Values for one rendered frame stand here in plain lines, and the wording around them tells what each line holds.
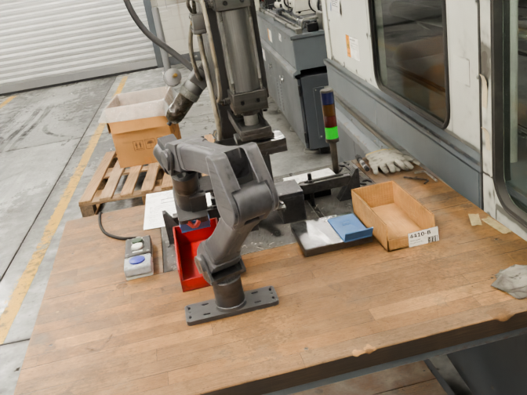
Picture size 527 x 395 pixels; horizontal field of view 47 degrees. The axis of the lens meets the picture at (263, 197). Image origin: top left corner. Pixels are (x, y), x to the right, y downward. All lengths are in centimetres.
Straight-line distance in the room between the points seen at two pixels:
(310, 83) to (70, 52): 678
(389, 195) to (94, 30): 942
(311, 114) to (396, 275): 349
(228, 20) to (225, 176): 59
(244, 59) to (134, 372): 78
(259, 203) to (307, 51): 368
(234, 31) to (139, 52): 930
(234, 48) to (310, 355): 76
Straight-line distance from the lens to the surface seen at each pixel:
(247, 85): 153
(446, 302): 126
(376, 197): 166
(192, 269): 150
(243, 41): 151
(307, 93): 471
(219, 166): 101
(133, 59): 1081
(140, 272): 152
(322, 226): 156
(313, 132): 480
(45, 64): 1104
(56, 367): 131
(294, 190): 163
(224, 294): 127
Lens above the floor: 159
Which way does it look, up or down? 22 degrees down
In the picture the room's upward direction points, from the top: 10 degrees counter-clockwise
